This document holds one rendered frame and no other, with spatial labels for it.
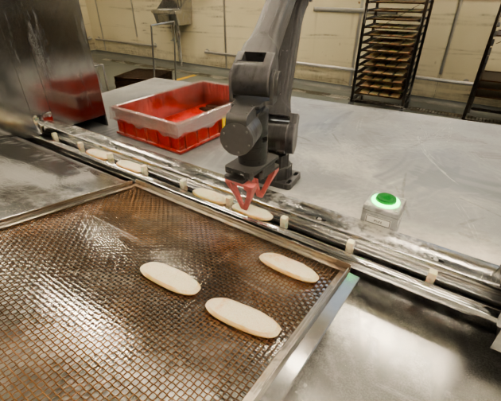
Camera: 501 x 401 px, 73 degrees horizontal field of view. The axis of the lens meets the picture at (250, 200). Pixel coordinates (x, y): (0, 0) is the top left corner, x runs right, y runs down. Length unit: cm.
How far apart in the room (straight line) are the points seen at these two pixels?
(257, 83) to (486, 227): 59
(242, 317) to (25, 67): 103
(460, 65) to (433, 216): 417
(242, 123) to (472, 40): 450
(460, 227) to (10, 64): 125
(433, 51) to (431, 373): 461
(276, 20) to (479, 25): 431
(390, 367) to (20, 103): 116
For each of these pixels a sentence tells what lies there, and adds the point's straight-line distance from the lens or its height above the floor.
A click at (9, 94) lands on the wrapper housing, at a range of 125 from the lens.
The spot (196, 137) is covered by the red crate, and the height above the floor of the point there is 85.
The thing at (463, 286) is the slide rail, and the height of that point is 85.
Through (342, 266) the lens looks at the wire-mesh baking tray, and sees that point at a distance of 57.
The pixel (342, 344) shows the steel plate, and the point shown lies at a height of 82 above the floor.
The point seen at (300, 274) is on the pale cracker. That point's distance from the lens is 52.
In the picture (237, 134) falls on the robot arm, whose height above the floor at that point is 107.
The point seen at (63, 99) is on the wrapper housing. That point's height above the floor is 95.
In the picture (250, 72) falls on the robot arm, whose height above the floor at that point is 115.
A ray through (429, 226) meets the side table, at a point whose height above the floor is 82.
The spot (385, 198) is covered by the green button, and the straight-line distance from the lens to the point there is 74.
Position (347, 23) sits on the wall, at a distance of 523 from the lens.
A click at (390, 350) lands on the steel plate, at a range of 58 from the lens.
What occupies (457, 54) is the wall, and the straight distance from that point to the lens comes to 497.
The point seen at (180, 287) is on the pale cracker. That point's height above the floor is 93.
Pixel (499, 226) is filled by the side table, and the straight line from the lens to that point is 93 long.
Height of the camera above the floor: 127
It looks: 32 degrees down
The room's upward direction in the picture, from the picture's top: straight up
